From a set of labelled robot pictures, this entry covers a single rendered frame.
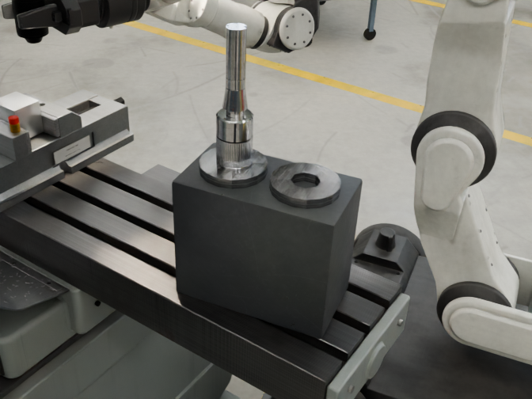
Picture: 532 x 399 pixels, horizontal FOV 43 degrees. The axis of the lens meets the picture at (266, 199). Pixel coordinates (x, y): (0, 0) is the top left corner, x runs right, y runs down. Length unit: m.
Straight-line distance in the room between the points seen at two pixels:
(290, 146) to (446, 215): 2.08
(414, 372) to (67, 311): 0.67
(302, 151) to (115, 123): 1.98
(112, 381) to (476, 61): 0.87
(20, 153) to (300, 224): 0.55
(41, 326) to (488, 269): 0.79
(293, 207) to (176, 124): 2.64
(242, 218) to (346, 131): 2.62
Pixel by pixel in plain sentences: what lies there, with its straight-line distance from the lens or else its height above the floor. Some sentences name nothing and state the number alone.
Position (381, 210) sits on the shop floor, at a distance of 2.87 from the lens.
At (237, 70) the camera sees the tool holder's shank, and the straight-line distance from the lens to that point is 0.82.
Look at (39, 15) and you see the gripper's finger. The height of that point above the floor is 1.23.
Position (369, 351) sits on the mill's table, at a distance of 0.94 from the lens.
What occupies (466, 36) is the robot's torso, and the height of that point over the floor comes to 1.22.
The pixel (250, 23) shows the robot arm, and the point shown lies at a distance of 1.28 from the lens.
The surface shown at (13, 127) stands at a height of 1.05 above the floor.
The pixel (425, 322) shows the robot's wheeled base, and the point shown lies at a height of 0.57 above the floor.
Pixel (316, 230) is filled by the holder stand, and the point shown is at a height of 1.10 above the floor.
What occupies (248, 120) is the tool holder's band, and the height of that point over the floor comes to 1.19.
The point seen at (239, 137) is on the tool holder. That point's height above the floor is 1.17.
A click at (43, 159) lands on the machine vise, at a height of 0.97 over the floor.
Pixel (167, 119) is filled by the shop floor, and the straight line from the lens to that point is 3.50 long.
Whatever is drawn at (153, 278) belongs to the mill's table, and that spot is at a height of 0.93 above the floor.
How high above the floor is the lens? 1.58
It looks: 33 degrees down
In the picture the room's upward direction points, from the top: 3 degrees clockwise
